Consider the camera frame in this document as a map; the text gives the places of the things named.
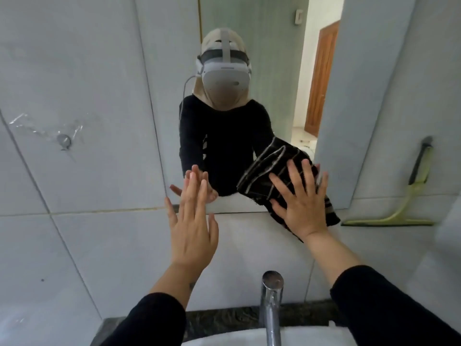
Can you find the person's left forearm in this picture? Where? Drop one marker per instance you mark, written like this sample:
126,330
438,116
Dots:
158,313

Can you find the frameless wall mirror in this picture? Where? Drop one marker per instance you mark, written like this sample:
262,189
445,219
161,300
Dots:
277,68

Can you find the white sink basin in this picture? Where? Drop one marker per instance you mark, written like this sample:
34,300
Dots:
234,338

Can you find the black striped cloth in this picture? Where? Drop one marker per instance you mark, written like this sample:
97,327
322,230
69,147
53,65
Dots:
262,192

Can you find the person's right hand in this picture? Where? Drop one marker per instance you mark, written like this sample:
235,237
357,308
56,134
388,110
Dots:
306,212

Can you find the person's left little finger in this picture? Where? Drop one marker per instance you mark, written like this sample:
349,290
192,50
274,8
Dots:
170,211

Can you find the green window squeegee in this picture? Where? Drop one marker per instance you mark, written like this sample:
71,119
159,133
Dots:
414,190

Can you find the person's left thumb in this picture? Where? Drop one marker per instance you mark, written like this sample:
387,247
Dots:
214,229

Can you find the person's right forearm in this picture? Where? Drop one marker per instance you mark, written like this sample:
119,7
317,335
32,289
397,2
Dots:
378,306

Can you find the person's right thumb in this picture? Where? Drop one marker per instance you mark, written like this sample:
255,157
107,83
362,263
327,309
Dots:
278,208

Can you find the round metal wall stud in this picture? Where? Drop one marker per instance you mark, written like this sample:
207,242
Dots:
64,141

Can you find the person's left middle finger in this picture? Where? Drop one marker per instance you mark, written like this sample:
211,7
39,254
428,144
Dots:
193,196

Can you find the chrome faucet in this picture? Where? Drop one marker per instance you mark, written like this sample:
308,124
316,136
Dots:
272,306

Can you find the person's left hand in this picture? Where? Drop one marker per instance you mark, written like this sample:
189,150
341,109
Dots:
191,237

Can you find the person's right little finger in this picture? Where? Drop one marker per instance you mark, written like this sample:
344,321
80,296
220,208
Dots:
323,185

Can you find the person's right middle finger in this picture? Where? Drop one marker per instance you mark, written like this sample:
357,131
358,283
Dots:
296,176

